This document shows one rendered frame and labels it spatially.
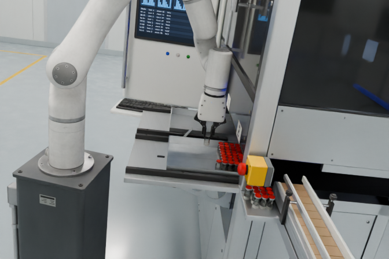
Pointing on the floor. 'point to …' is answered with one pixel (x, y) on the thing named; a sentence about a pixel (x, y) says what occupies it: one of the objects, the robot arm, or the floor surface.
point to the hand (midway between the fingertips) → (208, 131)
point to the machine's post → (267, 92)
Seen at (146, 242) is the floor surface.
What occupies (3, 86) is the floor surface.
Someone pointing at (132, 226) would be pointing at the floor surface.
